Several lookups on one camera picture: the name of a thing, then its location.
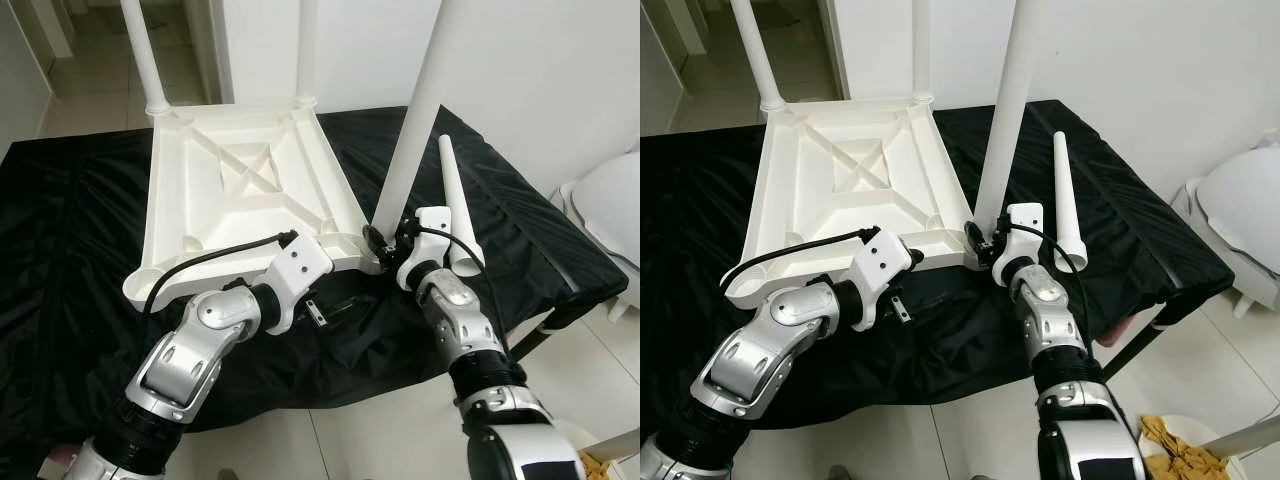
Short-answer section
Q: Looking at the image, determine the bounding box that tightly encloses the white plastic table top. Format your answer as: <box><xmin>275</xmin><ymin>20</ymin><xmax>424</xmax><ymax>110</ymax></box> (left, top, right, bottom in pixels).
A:
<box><xmin>722</xmin><ymin>95</ymin><xmax>983</xmax><ymax>309</ymax></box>
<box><xmin>122</xmin><ymin>97</ymin><xmax>386</xmax><ymax>311</ymax></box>

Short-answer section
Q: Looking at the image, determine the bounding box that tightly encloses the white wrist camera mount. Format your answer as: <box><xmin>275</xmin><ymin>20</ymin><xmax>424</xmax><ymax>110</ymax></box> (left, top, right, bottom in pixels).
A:
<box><xmin>848</xmin><ymin>228</ymin><xmax>913</xmax><ymax>331</ymax></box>
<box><xmin>990</xmin><ymin>202</ymin><xmax>1044</xmax><ymax>286</ymax></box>
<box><xmin>262</xmin><ymin>235</ymin><xmax>334</xmax><ymax>334</ymax></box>
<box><xmin>397</xmin><ymin>205</ymin><xmax>451</xmax><ymax>291</ymax></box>

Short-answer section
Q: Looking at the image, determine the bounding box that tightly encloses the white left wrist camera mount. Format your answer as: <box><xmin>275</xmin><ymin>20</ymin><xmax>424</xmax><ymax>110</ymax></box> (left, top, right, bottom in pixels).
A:
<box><xmin>262</xmin><ymin>235</ymin><xmax>334</xmax><ymax>334</ymax></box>
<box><xmin>848</xmin><ymin>228</ymin><xmax>913</xmax><ymax>331</ymax></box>

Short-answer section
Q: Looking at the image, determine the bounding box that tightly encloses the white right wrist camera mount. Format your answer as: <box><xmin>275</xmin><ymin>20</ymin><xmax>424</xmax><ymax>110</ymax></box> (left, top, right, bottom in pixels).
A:
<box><xmin>990</xmin><ymin>202</ymin><xmax>1044</xmax><ymax>286</ymax></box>
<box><xmin>397</xmin><ymin>205</ymin><xmax>451</xmax><ymax>291</ymax></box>

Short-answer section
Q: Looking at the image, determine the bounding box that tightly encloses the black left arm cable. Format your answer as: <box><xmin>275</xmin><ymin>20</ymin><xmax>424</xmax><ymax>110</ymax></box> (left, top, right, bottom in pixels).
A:
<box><xmin>722</xmin><ymin>228</ymin><xmax>881</xmax><ymax>291</ymax></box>
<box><xmin>140</xmin><ymin>232</ymin><xmax>299</xmax><ymax>316</ymax></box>

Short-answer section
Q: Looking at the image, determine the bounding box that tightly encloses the white round appliance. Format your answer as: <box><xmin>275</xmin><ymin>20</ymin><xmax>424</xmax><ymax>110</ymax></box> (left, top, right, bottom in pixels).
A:
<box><xmin>550</xmin><ymin>150</ymin><xmax>641</xmax><ymax>321</ymax></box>
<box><xmin>1170</xmin><ymin>130</ymin><xmax>1280</xmax><ymax>319</ymax></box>

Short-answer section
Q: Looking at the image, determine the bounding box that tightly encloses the black tablecloth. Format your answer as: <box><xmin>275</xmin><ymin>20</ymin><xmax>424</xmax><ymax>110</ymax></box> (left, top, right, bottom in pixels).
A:
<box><xmin>0</xmin><ymin>105</ymin><xmax>629</xmax><ymax>451</ymax></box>
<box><xmin>640</xmin><ymin>100</ymin><xmax>1236</xmax><ymax>431</ymax></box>

